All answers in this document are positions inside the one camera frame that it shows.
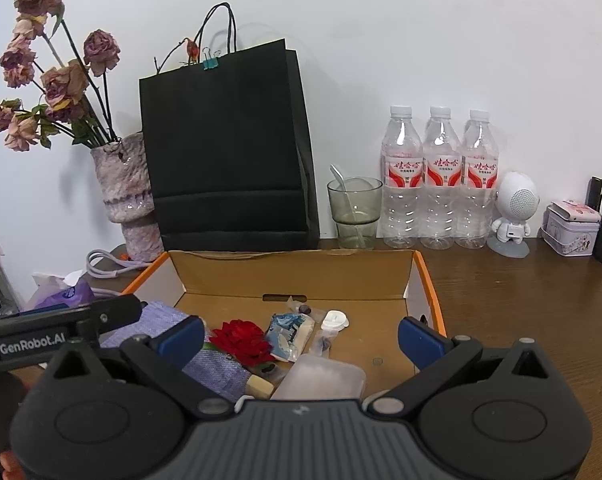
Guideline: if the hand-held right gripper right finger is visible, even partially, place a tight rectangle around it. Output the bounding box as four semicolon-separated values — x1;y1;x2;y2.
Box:
363;316;554;417

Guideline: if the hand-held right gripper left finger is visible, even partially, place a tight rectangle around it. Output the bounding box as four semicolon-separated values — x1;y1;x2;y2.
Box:
44;316;234;418

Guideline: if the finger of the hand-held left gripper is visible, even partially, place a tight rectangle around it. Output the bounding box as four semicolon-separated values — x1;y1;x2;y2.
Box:
66;294;143;346
14;304;89;319

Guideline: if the orange-edged cardboard box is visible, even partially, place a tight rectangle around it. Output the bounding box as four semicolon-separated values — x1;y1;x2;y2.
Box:
120;249;449;402

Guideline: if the person's left hand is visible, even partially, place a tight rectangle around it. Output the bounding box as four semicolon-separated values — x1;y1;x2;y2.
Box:
0;450;23;478

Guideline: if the purple tissue pack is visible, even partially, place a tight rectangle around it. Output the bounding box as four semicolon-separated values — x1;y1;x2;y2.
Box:
26;271;99;313

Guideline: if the purple knitted cloth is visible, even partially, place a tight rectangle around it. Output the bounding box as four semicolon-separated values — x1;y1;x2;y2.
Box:
100;301;254;403

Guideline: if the red artificial rose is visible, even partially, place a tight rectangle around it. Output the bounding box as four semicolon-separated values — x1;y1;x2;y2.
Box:
203;319;277;367

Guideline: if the beige block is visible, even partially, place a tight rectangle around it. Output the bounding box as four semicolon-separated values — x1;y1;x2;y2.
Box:
245;374;274;400

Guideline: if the small bottle with white cap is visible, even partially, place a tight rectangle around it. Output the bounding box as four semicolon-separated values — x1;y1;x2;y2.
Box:
308;310;350;359

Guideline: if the translucent plastic box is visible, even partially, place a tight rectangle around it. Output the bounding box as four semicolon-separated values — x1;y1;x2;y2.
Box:
270;353;367;402

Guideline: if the blue and white packet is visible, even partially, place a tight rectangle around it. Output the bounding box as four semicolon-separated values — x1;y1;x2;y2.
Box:
264;311;316;363

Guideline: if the small clear packet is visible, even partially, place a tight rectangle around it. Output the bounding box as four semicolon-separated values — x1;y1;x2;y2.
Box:
286;297;317;317

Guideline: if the purple mottled ceramic vase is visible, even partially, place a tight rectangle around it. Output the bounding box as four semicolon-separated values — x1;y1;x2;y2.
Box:
90;132;164;263

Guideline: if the green-tinted glass cup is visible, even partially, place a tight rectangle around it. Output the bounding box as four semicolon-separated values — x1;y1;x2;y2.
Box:
327;176;384;251

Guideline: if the clear water bottle red label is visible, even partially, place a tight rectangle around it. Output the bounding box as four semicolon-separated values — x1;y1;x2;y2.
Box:
421;106;464;251
381;105;424;250
458;109;499;250

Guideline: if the white robot-shaped speaker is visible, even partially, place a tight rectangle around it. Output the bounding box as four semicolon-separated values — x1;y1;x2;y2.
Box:
487;171;539;259

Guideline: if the floral tin box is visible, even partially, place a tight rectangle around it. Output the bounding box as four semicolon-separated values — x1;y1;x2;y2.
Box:
540;200;602;258

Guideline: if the black paper bag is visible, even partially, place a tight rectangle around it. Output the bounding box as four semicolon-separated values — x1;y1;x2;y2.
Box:
138;2;321;252

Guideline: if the dried rose bouquet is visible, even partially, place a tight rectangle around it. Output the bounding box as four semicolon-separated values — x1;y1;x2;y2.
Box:
0;0;202;153

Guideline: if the lilac cable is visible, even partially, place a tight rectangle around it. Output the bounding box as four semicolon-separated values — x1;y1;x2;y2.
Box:
86;249;149;281

